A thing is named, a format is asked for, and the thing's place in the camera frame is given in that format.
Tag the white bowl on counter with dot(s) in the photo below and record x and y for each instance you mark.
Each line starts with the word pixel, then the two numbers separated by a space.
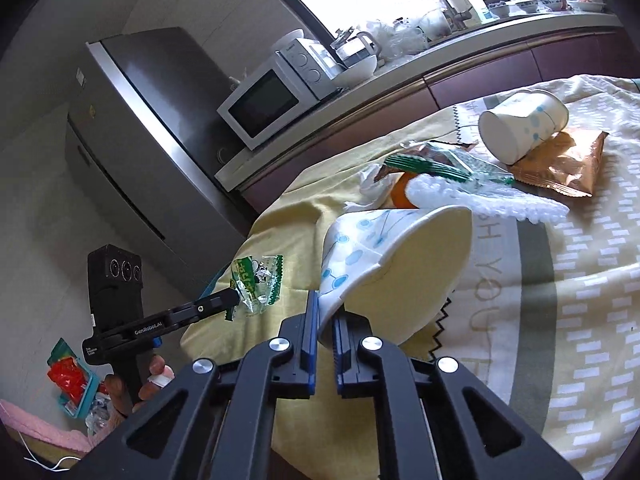
pixel 357 73

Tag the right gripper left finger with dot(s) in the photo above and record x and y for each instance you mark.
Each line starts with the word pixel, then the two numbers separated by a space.
pixel 213 421

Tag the brown snack bag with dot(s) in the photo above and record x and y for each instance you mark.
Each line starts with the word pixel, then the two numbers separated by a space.
pixel 567 163

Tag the silver refrigerator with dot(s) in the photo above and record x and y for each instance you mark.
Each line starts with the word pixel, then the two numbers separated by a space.
pixel 144 141

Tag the orange peel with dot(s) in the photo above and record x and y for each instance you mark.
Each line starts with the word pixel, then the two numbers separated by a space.
pixel 398 193

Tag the person's left hand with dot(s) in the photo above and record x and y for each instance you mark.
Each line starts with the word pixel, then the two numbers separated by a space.
pixel 120 396

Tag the kitchen counter with cabinets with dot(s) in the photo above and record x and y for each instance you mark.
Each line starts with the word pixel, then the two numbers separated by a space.
pixel 493 59

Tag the pink sleeve forearm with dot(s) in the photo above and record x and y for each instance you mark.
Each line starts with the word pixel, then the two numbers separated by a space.
pixel 29 425

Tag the white microwave oven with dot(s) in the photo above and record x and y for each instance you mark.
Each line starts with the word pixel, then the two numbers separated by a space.
pixel 291 83

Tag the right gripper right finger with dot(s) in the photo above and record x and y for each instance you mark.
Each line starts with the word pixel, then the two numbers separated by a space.
pixel 436 420

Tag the yellow patterned tablecloth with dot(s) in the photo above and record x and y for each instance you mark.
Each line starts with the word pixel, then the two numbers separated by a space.
pixel 545 313

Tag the dark brown snack wrapper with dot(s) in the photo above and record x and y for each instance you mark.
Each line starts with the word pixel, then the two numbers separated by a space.
pixel 441 151

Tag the green clear plastic wrapper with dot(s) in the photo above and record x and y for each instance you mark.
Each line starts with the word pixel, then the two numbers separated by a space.
pixel 454 171

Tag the glass electric kettle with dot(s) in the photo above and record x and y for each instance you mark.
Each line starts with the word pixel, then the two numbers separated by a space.
pixel 352 47

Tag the white soap bottle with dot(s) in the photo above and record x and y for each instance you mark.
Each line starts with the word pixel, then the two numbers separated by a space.
pixel 463 8

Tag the white foam fruit net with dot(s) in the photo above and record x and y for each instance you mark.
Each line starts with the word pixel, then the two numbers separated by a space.
pixel 484 198

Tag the paper cup with blue dots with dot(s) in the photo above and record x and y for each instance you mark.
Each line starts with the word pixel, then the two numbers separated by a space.
pixel 520 123

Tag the white tissue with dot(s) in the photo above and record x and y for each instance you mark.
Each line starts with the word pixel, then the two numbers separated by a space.
pixel 370 189

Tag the small green printed wrapper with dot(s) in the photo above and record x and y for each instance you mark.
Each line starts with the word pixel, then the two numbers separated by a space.
pixel 257 280

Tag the white bowl on microwave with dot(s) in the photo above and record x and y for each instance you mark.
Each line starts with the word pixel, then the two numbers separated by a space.
pixel 285 40

